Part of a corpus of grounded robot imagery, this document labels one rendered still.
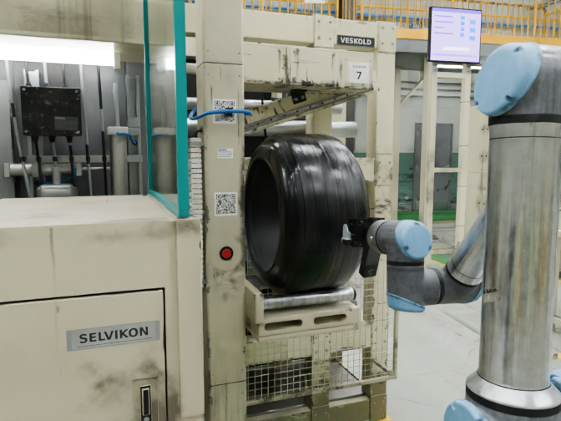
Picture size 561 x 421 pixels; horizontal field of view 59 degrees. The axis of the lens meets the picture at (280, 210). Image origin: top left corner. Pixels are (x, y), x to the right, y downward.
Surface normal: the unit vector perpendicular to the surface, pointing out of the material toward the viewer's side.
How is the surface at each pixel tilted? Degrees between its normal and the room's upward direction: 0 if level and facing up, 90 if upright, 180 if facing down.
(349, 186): 67
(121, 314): 90
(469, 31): 90
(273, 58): 90
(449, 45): 90
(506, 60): 81
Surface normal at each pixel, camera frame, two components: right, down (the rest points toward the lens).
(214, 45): 0.35, 0.11
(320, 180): 0.31, -0.35
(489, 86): -0.96, -0.13
